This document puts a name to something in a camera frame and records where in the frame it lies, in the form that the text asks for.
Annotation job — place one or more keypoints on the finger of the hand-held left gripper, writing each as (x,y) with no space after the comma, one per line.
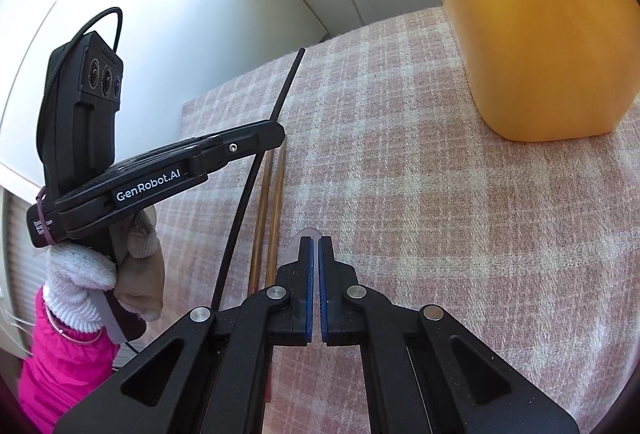
(250,139)

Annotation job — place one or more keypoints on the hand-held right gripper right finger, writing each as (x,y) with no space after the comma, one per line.
(326,294)

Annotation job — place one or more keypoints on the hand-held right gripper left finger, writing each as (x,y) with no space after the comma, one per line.
(307,294)

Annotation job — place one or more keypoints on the translucent plastic spoon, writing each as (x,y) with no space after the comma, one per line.
(306,232)

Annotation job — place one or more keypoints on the yellow plastic container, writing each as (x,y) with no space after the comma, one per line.
(540,39)

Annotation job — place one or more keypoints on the person's left forearm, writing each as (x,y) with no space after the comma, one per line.
(60,374)

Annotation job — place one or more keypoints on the person's left hand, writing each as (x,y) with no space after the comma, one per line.
(75,279)

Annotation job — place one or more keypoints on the pink plaid cloth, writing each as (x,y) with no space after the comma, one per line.
(400,214)

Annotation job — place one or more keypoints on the white radiator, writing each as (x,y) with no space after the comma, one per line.
(15,264)

